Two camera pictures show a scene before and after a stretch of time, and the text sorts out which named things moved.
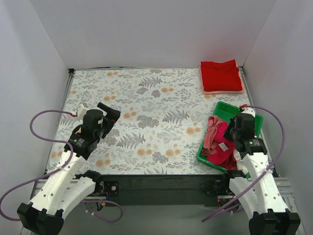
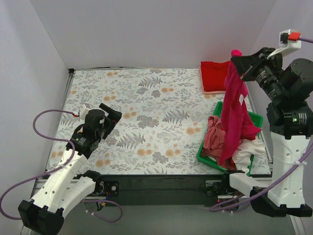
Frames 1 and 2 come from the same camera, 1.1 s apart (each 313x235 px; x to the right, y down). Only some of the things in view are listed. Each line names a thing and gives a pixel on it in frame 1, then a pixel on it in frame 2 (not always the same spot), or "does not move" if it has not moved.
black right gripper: (230, 132) → (251, 66)
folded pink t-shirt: (240, 91) does not move
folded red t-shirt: (222, 76) does not move
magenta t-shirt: (224, 157) → (238, 123)
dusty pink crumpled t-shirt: (210, 146) does not move
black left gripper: (109, 117) does not move
